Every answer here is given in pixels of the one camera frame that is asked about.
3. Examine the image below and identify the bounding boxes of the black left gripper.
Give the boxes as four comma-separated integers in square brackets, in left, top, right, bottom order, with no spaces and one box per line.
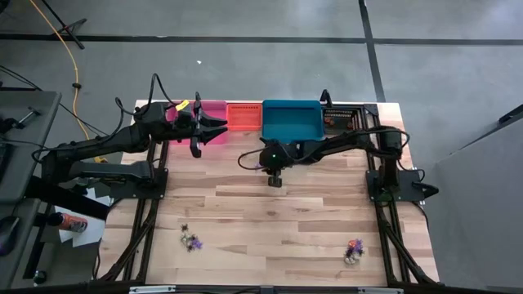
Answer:
[165,92,229,159]

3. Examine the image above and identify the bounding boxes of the orange plastic basket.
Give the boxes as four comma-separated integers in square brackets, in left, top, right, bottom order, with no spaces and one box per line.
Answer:
[226,103,263,132]

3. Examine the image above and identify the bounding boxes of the blue plastic bin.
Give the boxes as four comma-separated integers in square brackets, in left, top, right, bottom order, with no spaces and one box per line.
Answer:
[261,99,326,145]

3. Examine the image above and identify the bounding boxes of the black plastic basket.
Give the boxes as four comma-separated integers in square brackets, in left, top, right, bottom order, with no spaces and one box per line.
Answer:
[322,105,364,135]

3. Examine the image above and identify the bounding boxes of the pink plastic bin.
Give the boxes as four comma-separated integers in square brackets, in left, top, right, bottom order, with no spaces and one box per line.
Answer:
[165,100,229,146]

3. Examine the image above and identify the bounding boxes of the black table beam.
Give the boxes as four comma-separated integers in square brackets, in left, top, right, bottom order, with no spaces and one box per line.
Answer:
[25,175,112,221]

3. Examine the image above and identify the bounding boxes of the white paper sheets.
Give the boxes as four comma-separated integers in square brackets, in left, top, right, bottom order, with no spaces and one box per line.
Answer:
[54,186,114,248]

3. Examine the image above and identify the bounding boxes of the orange spray can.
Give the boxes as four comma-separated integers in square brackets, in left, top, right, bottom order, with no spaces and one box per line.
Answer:
[47,212,89,234]

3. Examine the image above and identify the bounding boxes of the black tripod stand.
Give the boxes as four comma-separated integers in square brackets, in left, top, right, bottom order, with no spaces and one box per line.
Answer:
[39,0,88,51]

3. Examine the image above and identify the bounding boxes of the grey side table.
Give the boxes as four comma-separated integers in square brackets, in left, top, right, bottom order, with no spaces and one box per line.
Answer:
[0,90,62,205]

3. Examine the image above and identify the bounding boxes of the black clamp tool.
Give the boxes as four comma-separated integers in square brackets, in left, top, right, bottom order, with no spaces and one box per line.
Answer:
[0,106,42,134]

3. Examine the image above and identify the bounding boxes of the grey partition panel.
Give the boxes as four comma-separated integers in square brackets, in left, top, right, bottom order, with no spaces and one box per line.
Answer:
[422,118,523,293]

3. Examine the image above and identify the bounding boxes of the dark computer mouse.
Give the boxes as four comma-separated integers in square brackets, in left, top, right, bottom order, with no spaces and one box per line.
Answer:
[0,215,20,257]

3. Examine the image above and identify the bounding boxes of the black diagonal bar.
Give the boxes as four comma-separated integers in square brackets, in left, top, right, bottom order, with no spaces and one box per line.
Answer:
[476,104,523,142]

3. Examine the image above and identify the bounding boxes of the grey low table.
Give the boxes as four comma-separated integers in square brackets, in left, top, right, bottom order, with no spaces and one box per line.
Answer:
[0,198,42,289]

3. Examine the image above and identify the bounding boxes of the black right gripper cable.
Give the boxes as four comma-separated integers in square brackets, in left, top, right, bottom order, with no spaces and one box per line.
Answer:
[237,145,270,172]

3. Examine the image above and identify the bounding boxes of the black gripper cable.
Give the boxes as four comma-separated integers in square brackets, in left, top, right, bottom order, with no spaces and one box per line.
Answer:
[237,145,270,172]
[115,72,183,123]

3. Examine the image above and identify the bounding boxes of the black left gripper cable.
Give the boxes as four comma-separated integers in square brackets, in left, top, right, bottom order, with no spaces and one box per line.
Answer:
[115,72,183,123]

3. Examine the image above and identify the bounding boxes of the black aluminium rig frame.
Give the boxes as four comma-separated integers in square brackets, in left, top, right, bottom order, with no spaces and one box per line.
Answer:
[96,100,440,294]

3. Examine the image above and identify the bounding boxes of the yellow power cable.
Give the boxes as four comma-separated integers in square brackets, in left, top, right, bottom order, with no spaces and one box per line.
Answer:
[28,0,108,163]

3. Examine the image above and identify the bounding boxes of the silver frame bracket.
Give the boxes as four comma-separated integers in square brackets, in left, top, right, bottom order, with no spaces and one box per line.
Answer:
[129,285,177,294]
[358,287,405,294]

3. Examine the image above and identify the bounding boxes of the black floor cable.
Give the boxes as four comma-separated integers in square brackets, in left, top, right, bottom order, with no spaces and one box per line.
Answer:
[0,64,127,158]

